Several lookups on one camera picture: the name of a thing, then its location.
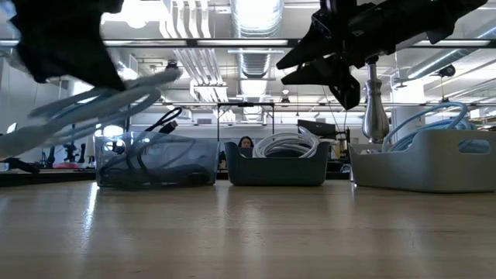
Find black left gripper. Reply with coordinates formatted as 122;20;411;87
9;0;128;93

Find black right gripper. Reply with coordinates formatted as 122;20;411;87
274;0;402;112

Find light blue cable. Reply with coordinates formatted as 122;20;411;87
389;119;478;153
381;101;470;153
0;68;184;160

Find white cable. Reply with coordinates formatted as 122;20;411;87
297;125;322;158
252;131;311;159

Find black HDMI cable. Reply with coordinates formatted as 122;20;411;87
143;106;184;136
98;133;214;188

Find dark monitor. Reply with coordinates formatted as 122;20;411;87
297;119;338;140

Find black overhead beam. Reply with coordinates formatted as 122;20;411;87
0;37;496;50

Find person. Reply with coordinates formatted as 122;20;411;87
236;135;256;150

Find dark grey plastic bin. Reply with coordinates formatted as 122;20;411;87
223;139;332;188

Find clear plastic bin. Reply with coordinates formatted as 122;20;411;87
94;130;221;190

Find light grey plastic bin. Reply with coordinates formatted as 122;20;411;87
347;129;496;195

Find silver ventilation duct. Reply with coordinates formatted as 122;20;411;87
231;0;284;122
405;21;496;81

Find black metal stand frame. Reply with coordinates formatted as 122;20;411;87
215;102;277;141

